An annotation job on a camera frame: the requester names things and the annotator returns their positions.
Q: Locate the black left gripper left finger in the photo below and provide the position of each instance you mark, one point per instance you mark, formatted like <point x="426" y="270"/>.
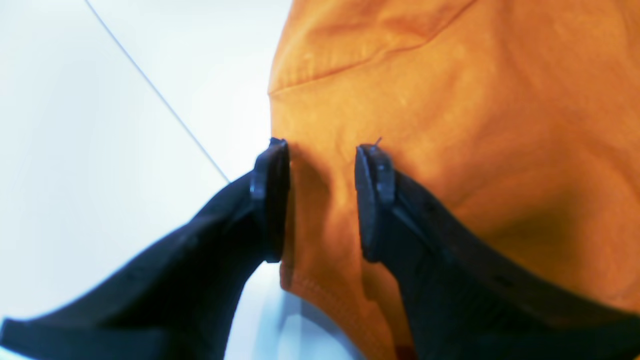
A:
<point x="175" y="300"/>

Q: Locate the orange t-shirt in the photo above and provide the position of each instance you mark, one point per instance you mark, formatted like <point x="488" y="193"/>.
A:
<point x="521" y="116"/>

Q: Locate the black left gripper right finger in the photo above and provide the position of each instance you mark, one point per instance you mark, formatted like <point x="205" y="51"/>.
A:
<point x="464" y="300"/>

